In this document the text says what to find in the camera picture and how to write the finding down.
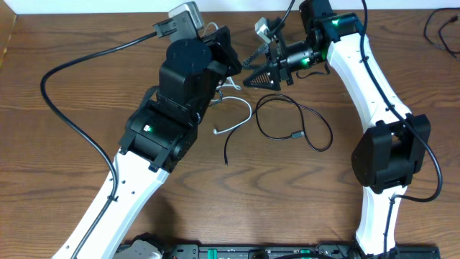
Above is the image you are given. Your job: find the white USB cable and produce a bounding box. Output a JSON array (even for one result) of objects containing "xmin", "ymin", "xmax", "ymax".
[{"xmin": 203, "ymin": 22, "xmax": 253, "ymax": 136}]

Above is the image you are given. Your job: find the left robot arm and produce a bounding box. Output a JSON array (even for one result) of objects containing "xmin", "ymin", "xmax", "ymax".
[{"xmin": 54, "ymin": 27, "xmax": 242, "ymax": 258}]

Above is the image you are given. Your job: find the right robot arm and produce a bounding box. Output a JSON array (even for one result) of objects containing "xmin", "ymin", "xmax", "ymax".
[{"xmin": 244, "ymin": 1, "xmax": 433, "ymax": 258}]

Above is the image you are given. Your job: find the cardboard box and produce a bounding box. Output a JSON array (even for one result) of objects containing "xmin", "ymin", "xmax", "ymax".
[{"xmin": 0, "ymin": 0, "xmax": 17, "ymax": 66}]

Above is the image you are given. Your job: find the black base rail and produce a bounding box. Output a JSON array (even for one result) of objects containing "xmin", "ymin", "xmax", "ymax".
[{"xmin": 114, "ymin": 233, "xmax": 441, "ymax": 259}]

